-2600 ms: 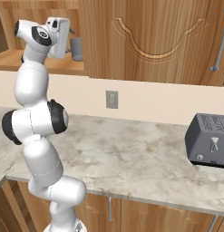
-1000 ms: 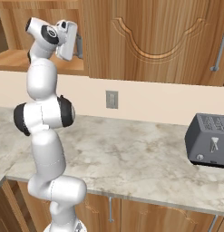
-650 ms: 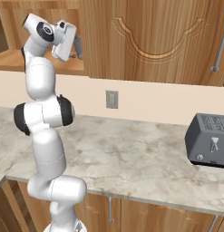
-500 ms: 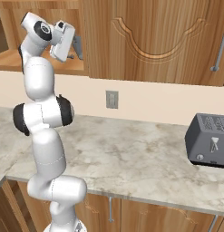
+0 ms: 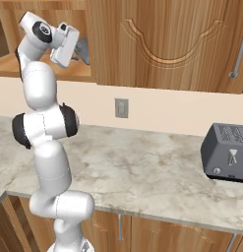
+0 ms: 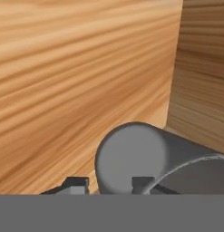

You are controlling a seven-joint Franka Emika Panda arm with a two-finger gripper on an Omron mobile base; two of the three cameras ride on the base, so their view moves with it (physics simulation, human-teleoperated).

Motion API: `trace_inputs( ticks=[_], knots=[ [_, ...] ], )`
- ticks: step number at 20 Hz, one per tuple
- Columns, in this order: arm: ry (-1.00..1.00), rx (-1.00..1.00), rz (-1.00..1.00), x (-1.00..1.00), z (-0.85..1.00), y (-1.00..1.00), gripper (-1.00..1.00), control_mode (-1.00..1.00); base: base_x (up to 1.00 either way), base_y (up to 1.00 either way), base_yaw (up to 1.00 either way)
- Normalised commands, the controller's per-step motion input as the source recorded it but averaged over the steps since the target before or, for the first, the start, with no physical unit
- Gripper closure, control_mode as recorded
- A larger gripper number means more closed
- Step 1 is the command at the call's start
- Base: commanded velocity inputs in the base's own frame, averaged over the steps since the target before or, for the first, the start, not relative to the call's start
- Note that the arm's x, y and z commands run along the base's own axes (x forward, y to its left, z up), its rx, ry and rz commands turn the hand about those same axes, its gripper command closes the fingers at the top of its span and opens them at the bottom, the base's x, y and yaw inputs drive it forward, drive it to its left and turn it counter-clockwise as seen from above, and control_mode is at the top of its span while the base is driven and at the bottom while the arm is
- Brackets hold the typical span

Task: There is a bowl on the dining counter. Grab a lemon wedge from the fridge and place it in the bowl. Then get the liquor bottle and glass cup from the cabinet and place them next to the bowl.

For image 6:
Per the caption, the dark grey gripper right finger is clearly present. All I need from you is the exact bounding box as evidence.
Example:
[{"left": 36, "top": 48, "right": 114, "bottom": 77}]
[{"left": 131, "top": 176, "right": 181, "bottom": 196}]

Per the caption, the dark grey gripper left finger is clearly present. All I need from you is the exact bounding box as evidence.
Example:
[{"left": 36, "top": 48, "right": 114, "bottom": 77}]
[{"left": 40, "top": 176, "right": 90, "bottom": 196}]

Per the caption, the grey glass cup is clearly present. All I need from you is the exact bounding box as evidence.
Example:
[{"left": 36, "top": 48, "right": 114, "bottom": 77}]
[{"left": 94, "top": 121, "right": 224, "bottom": 196}]

